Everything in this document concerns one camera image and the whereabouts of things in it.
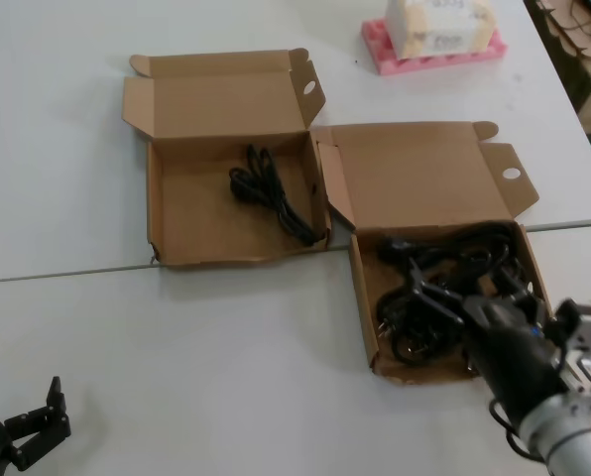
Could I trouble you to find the white yellow wrapped package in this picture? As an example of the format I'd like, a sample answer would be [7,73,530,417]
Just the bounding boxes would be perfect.
[384,0,498,60]

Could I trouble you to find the stack of flat cardboard sheets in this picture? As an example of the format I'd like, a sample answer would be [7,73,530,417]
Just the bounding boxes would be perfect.
[526,0,591,133]

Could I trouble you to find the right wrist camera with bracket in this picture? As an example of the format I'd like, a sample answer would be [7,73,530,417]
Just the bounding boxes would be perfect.
[547,297,591,393]

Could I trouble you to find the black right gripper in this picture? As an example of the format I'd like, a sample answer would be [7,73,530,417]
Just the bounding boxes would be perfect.
[408,260,568,423]

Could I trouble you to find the open cardboard box torn corner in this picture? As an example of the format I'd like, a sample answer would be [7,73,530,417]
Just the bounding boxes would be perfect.
[121,47,332,270]

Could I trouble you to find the open cardboard box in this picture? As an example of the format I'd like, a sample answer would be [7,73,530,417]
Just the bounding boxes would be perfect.
[310,120,557,384]

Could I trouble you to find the pink foam tray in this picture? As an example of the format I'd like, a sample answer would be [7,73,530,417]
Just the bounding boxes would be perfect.
[360,17,509,76]

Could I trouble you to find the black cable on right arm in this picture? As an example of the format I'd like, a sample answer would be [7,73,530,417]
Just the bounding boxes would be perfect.
[488,399,544,463]

